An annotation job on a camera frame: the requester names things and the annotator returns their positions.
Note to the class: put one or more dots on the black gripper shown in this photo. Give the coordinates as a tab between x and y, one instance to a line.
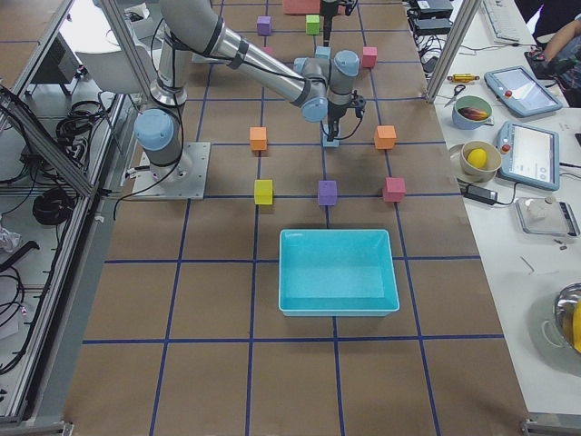
335	112
327	14

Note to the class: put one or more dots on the light blue block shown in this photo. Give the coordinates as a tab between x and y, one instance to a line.
334	142
322	52

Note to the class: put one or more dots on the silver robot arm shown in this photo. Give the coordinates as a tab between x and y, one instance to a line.
323	89

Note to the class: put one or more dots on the green block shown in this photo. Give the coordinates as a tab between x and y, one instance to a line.
312	24

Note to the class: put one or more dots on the pink plastic bin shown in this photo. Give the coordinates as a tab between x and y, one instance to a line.
301	7

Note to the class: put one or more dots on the orange block far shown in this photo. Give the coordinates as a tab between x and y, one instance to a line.
385	137

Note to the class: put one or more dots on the orange block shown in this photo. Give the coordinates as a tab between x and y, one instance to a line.
258	138
385	137

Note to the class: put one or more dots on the pink block left far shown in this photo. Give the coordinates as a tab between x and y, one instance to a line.
369	56

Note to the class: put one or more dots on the purple block right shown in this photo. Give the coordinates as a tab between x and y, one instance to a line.
327	193

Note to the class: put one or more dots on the purple block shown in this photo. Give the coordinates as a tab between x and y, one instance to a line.
264	25
327	193

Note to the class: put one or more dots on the purple block left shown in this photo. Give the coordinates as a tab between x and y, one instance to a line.
264	25

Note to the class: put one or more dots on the orange block near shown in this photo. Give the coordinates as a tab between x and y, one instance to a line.
258	138

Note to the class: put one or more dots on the pink block right far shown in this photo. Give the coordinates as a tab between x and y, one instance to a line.
393	189

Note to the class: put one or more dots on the yellow block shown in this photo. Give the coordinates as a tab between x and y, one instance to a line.
263	192

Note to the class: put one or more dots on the black scissors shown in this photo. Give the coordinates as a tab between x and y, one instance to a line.
458	89

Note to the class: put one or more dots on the green bowl with fruit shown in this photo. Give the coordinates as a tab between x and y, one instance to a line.
469	112

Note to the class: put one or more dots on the cyan plastic bin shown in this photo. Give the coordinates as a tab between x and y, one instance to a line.
345	272

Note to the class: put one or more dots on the yellow lemon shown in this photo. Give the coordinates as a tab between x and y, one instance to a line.
477	158

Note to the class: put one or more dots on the cream bowl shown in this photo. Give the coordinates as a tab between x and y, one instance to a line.
494	161

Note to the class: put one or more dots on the black power adapter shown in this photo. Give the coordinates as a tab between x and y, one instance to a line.
480	194

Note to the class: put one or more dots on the white keyboard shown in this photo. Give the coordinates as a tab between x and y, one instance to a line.
499	21

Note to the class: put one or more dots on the teach pendant far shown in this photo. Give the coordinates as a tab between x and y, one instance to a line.
520	92

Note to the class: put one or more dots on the teach pendant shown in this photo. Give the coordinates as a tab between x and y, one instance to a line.
520	92
529	155

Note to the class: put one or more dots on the teach pendant near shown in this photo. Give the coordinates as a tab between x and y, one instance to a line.
529	155

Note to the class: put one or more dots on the kitchen scale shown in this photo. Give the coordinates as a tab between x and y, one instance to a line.
544	217

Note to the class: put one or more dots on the steel bowl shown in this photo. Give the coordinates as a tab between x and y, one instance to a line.
567	314

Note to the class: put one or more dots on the aluminium frame post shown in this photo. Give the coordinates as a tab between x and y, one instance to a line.
464	17

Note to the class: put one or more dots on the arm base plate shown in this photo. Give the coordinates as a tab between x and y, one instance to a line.
188	181

